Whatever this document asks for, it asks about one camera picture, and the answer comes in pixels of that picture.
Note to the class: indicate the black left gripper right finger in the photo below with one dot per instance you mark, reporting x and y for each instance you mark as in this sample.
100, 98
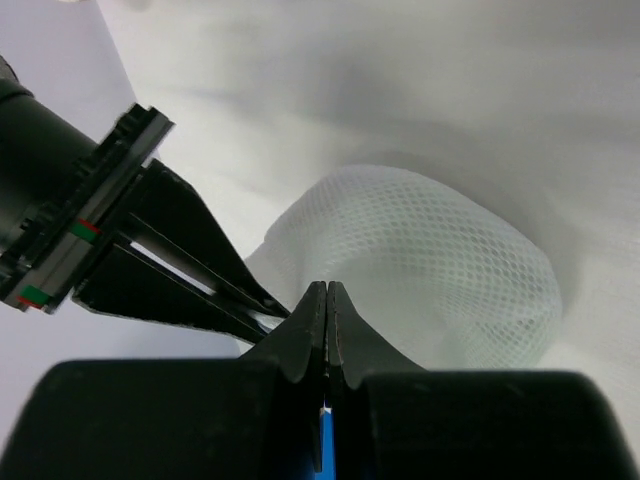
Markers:
396, 420

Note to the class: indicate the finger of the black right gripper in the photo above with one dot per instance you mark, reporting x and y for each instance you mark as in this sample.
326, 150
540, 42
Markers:
168, 218
125, 283

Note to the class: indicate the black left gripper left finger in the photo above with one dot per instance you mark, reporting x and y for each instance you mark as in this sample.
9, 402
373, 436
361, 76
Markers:
254, 417

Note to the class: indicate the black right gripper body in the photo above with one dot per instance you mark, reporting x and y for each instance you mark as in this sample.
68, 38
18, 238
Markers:
56, 185

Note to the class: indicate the white mesh laundry bag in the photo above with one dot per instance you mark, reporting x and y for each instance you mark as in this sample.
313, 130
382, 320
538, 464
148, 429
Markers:
444, 280

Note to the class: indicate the blue plastic bin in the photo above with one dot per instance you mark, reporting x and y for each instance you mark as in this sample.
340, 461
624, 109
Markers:
327, 448

